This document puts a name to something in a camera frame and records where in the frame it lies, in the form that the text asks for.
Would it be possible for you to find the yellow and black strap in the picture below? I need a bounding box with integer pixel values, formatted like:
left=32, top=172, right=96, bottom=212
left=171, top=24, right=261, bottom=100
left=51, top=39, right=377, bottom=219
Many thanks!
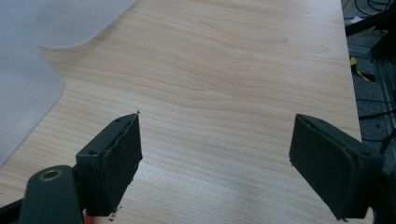
left=349, top=56, right=376, bottom=83

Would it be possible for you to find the black metal stand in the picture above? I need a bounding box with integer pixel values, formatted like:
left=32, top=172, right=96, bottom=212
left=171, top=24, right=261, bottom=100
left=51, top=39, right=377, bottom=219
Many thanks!
left=344, top=6, right=396, bottom=62

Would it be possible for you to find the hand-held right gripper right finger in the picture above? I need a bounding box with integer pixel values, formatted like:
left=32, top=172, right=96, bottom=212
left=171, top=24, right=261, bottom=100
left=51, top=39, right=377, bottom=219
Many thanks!
left=288, top=113, right=386, bottom=221

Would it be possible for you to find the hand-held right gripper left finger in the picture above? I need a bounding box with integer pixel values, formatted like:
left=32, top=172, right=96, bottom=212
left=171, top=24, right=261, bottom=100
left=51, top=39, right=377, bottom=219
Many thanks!
left=75, top=112, right=144, bottom=217

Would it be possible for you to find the black cable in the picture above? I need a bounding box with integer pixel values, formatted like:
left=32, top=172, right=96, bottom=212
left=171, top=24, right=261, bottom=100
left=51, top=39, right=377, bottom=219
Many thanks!
left=355, top=97, right=396, bottom=119

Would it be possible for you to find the translucent white plastic mat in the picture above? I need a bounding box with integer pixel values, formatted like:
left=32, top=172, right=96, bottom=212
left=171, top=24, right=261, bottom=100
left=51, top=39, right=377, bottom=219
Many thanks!
left=0, top=0, right=138, bottom=167

